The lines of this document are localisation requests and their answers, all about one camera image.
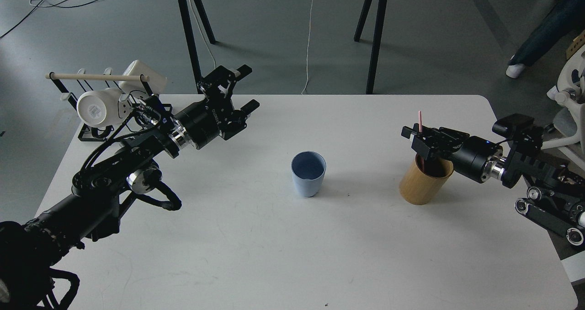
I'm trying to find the white round mug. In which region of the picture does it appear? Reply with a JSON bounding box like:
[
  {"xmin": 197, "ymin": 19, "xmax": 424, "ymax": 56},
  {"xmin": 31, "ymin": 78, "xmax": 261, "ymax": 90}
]
[{"xmin": 76, "ymin": 88, "xmax": 132, "ymax": 128}]

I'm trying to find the blue plastic cup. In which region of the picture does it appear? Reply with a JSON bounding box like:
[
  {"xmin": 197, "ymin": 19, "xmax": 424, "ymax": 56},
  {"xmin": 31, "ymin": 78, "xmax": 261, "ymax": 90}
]
[{"xmin": 291, "ymin": 151, "xmax": 326, "ymax": 198}]

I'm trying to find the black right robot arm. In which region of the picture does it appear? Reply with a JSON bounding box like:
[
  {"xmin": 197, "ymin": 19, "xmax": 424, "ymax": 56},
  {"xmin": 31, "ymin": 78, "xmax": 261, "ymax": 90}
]
[{"xmin": 401, "ymin": 113, "xmax": 585, "ymax": 248}]

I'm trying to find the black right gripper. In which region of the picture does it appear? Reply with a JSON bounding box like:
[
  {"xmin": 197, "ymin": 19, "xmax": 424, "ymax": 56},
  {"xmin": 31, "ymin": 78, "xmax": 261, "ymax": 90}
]
[{"xmin": 401, "ymin": 125, "xmax": 505, "ymax": 183}]

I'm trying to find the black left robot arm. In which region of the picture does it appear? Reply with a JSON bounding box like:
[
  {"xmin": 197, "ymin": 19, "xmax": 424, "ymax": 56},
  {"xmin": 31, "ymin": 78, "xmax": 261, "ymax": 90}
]
[{"xmin": 1, "ymin": 65, "xmax": 259, "ymax": 310}]

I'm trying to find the white hanging cable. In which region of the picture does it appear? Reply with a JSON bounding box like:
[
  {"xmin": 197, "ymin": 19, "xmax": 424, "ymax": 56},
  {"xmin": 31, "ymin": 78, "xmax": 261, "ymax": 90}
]
[{"xmin": 301, "ymin": 0, "xmax": 315, "ymax": 95}]

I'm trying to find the bamboo wooden cup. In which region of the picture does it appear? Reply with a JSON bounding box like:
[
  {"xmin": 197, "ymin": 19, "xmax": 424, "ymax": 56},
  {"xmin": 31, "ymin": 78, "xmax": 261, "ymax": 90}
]
[{"xmin": 399, "ymin": 155, "xmax": 454, "ymax": 205}]

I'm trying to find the white office chair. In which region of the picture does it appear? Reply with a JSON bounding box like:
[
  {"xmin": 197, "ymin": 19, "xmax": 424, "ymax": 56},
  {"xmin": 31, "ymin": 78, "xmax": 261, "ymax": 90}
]
[{"xmin": 542, "ymin": 46, "xmax": 585, "ymax": 170}]

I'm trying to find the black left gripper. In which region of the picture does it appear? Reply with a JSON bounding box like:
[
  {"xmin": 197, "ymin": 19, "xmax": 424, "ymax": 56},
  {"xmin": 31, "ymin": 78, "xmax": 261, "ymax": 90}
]
[{"xmin": 173, "ymin": 64, "xmax": 261, "ymax": 150}]

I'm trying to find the person leg with white shoe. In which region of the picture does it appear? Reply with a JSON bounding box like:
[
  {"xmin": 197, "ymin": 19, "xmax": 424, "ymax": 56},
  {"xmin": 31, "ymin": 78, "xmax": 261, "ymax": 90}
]
[{"xmin": 505, "ymin": 0, "xmax": 585, "ymax": 79}]

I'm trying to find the white square mug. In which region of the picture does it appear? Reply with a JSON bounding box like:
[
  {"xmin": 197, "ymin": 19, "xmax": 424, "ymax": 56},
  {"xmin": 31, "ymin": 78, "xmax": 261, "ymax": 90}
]
[{"xmin": 120, "ymin": 59, "xmax": 168, "ymax": 100}]

